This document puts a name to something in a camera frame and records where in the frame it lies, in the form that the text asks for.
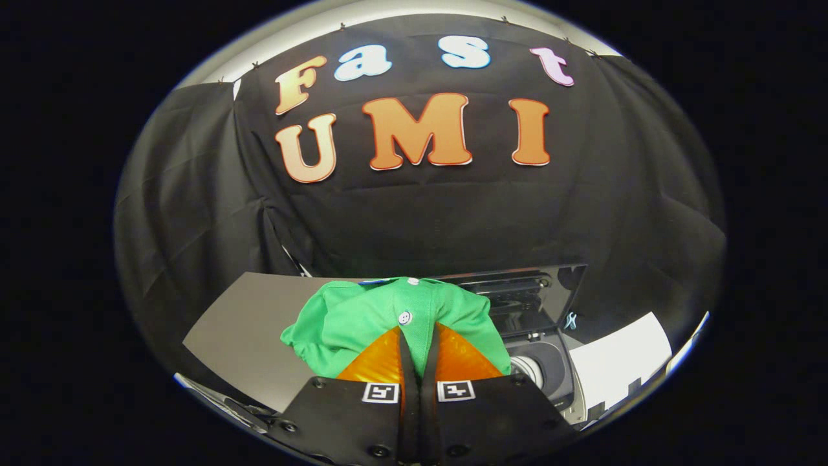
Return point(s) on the white sheet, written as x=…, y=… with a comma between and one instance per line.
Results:
x=614, y=362

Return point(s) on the row of small backdrop clips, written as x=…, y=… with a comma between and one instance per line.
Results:
x=341, y=26

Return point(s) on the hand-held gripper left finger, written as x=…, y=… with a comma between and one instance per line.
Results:
x=343, y=421

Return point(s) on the grey board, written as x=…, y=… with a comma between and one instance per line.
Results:
x=246, y=330

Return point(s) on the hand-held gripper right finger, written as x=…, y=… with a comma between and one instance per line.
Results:
x=504, y=414

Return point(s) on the small pale blue clip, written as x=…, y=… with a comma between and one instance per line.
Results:
x=570, y=320

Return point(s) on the green polo shirt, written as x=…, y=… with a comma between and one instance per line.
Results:
x=356, y=317

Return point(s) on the black backdrop cloth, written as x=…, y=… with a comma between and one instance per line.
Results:
x=453, y=220

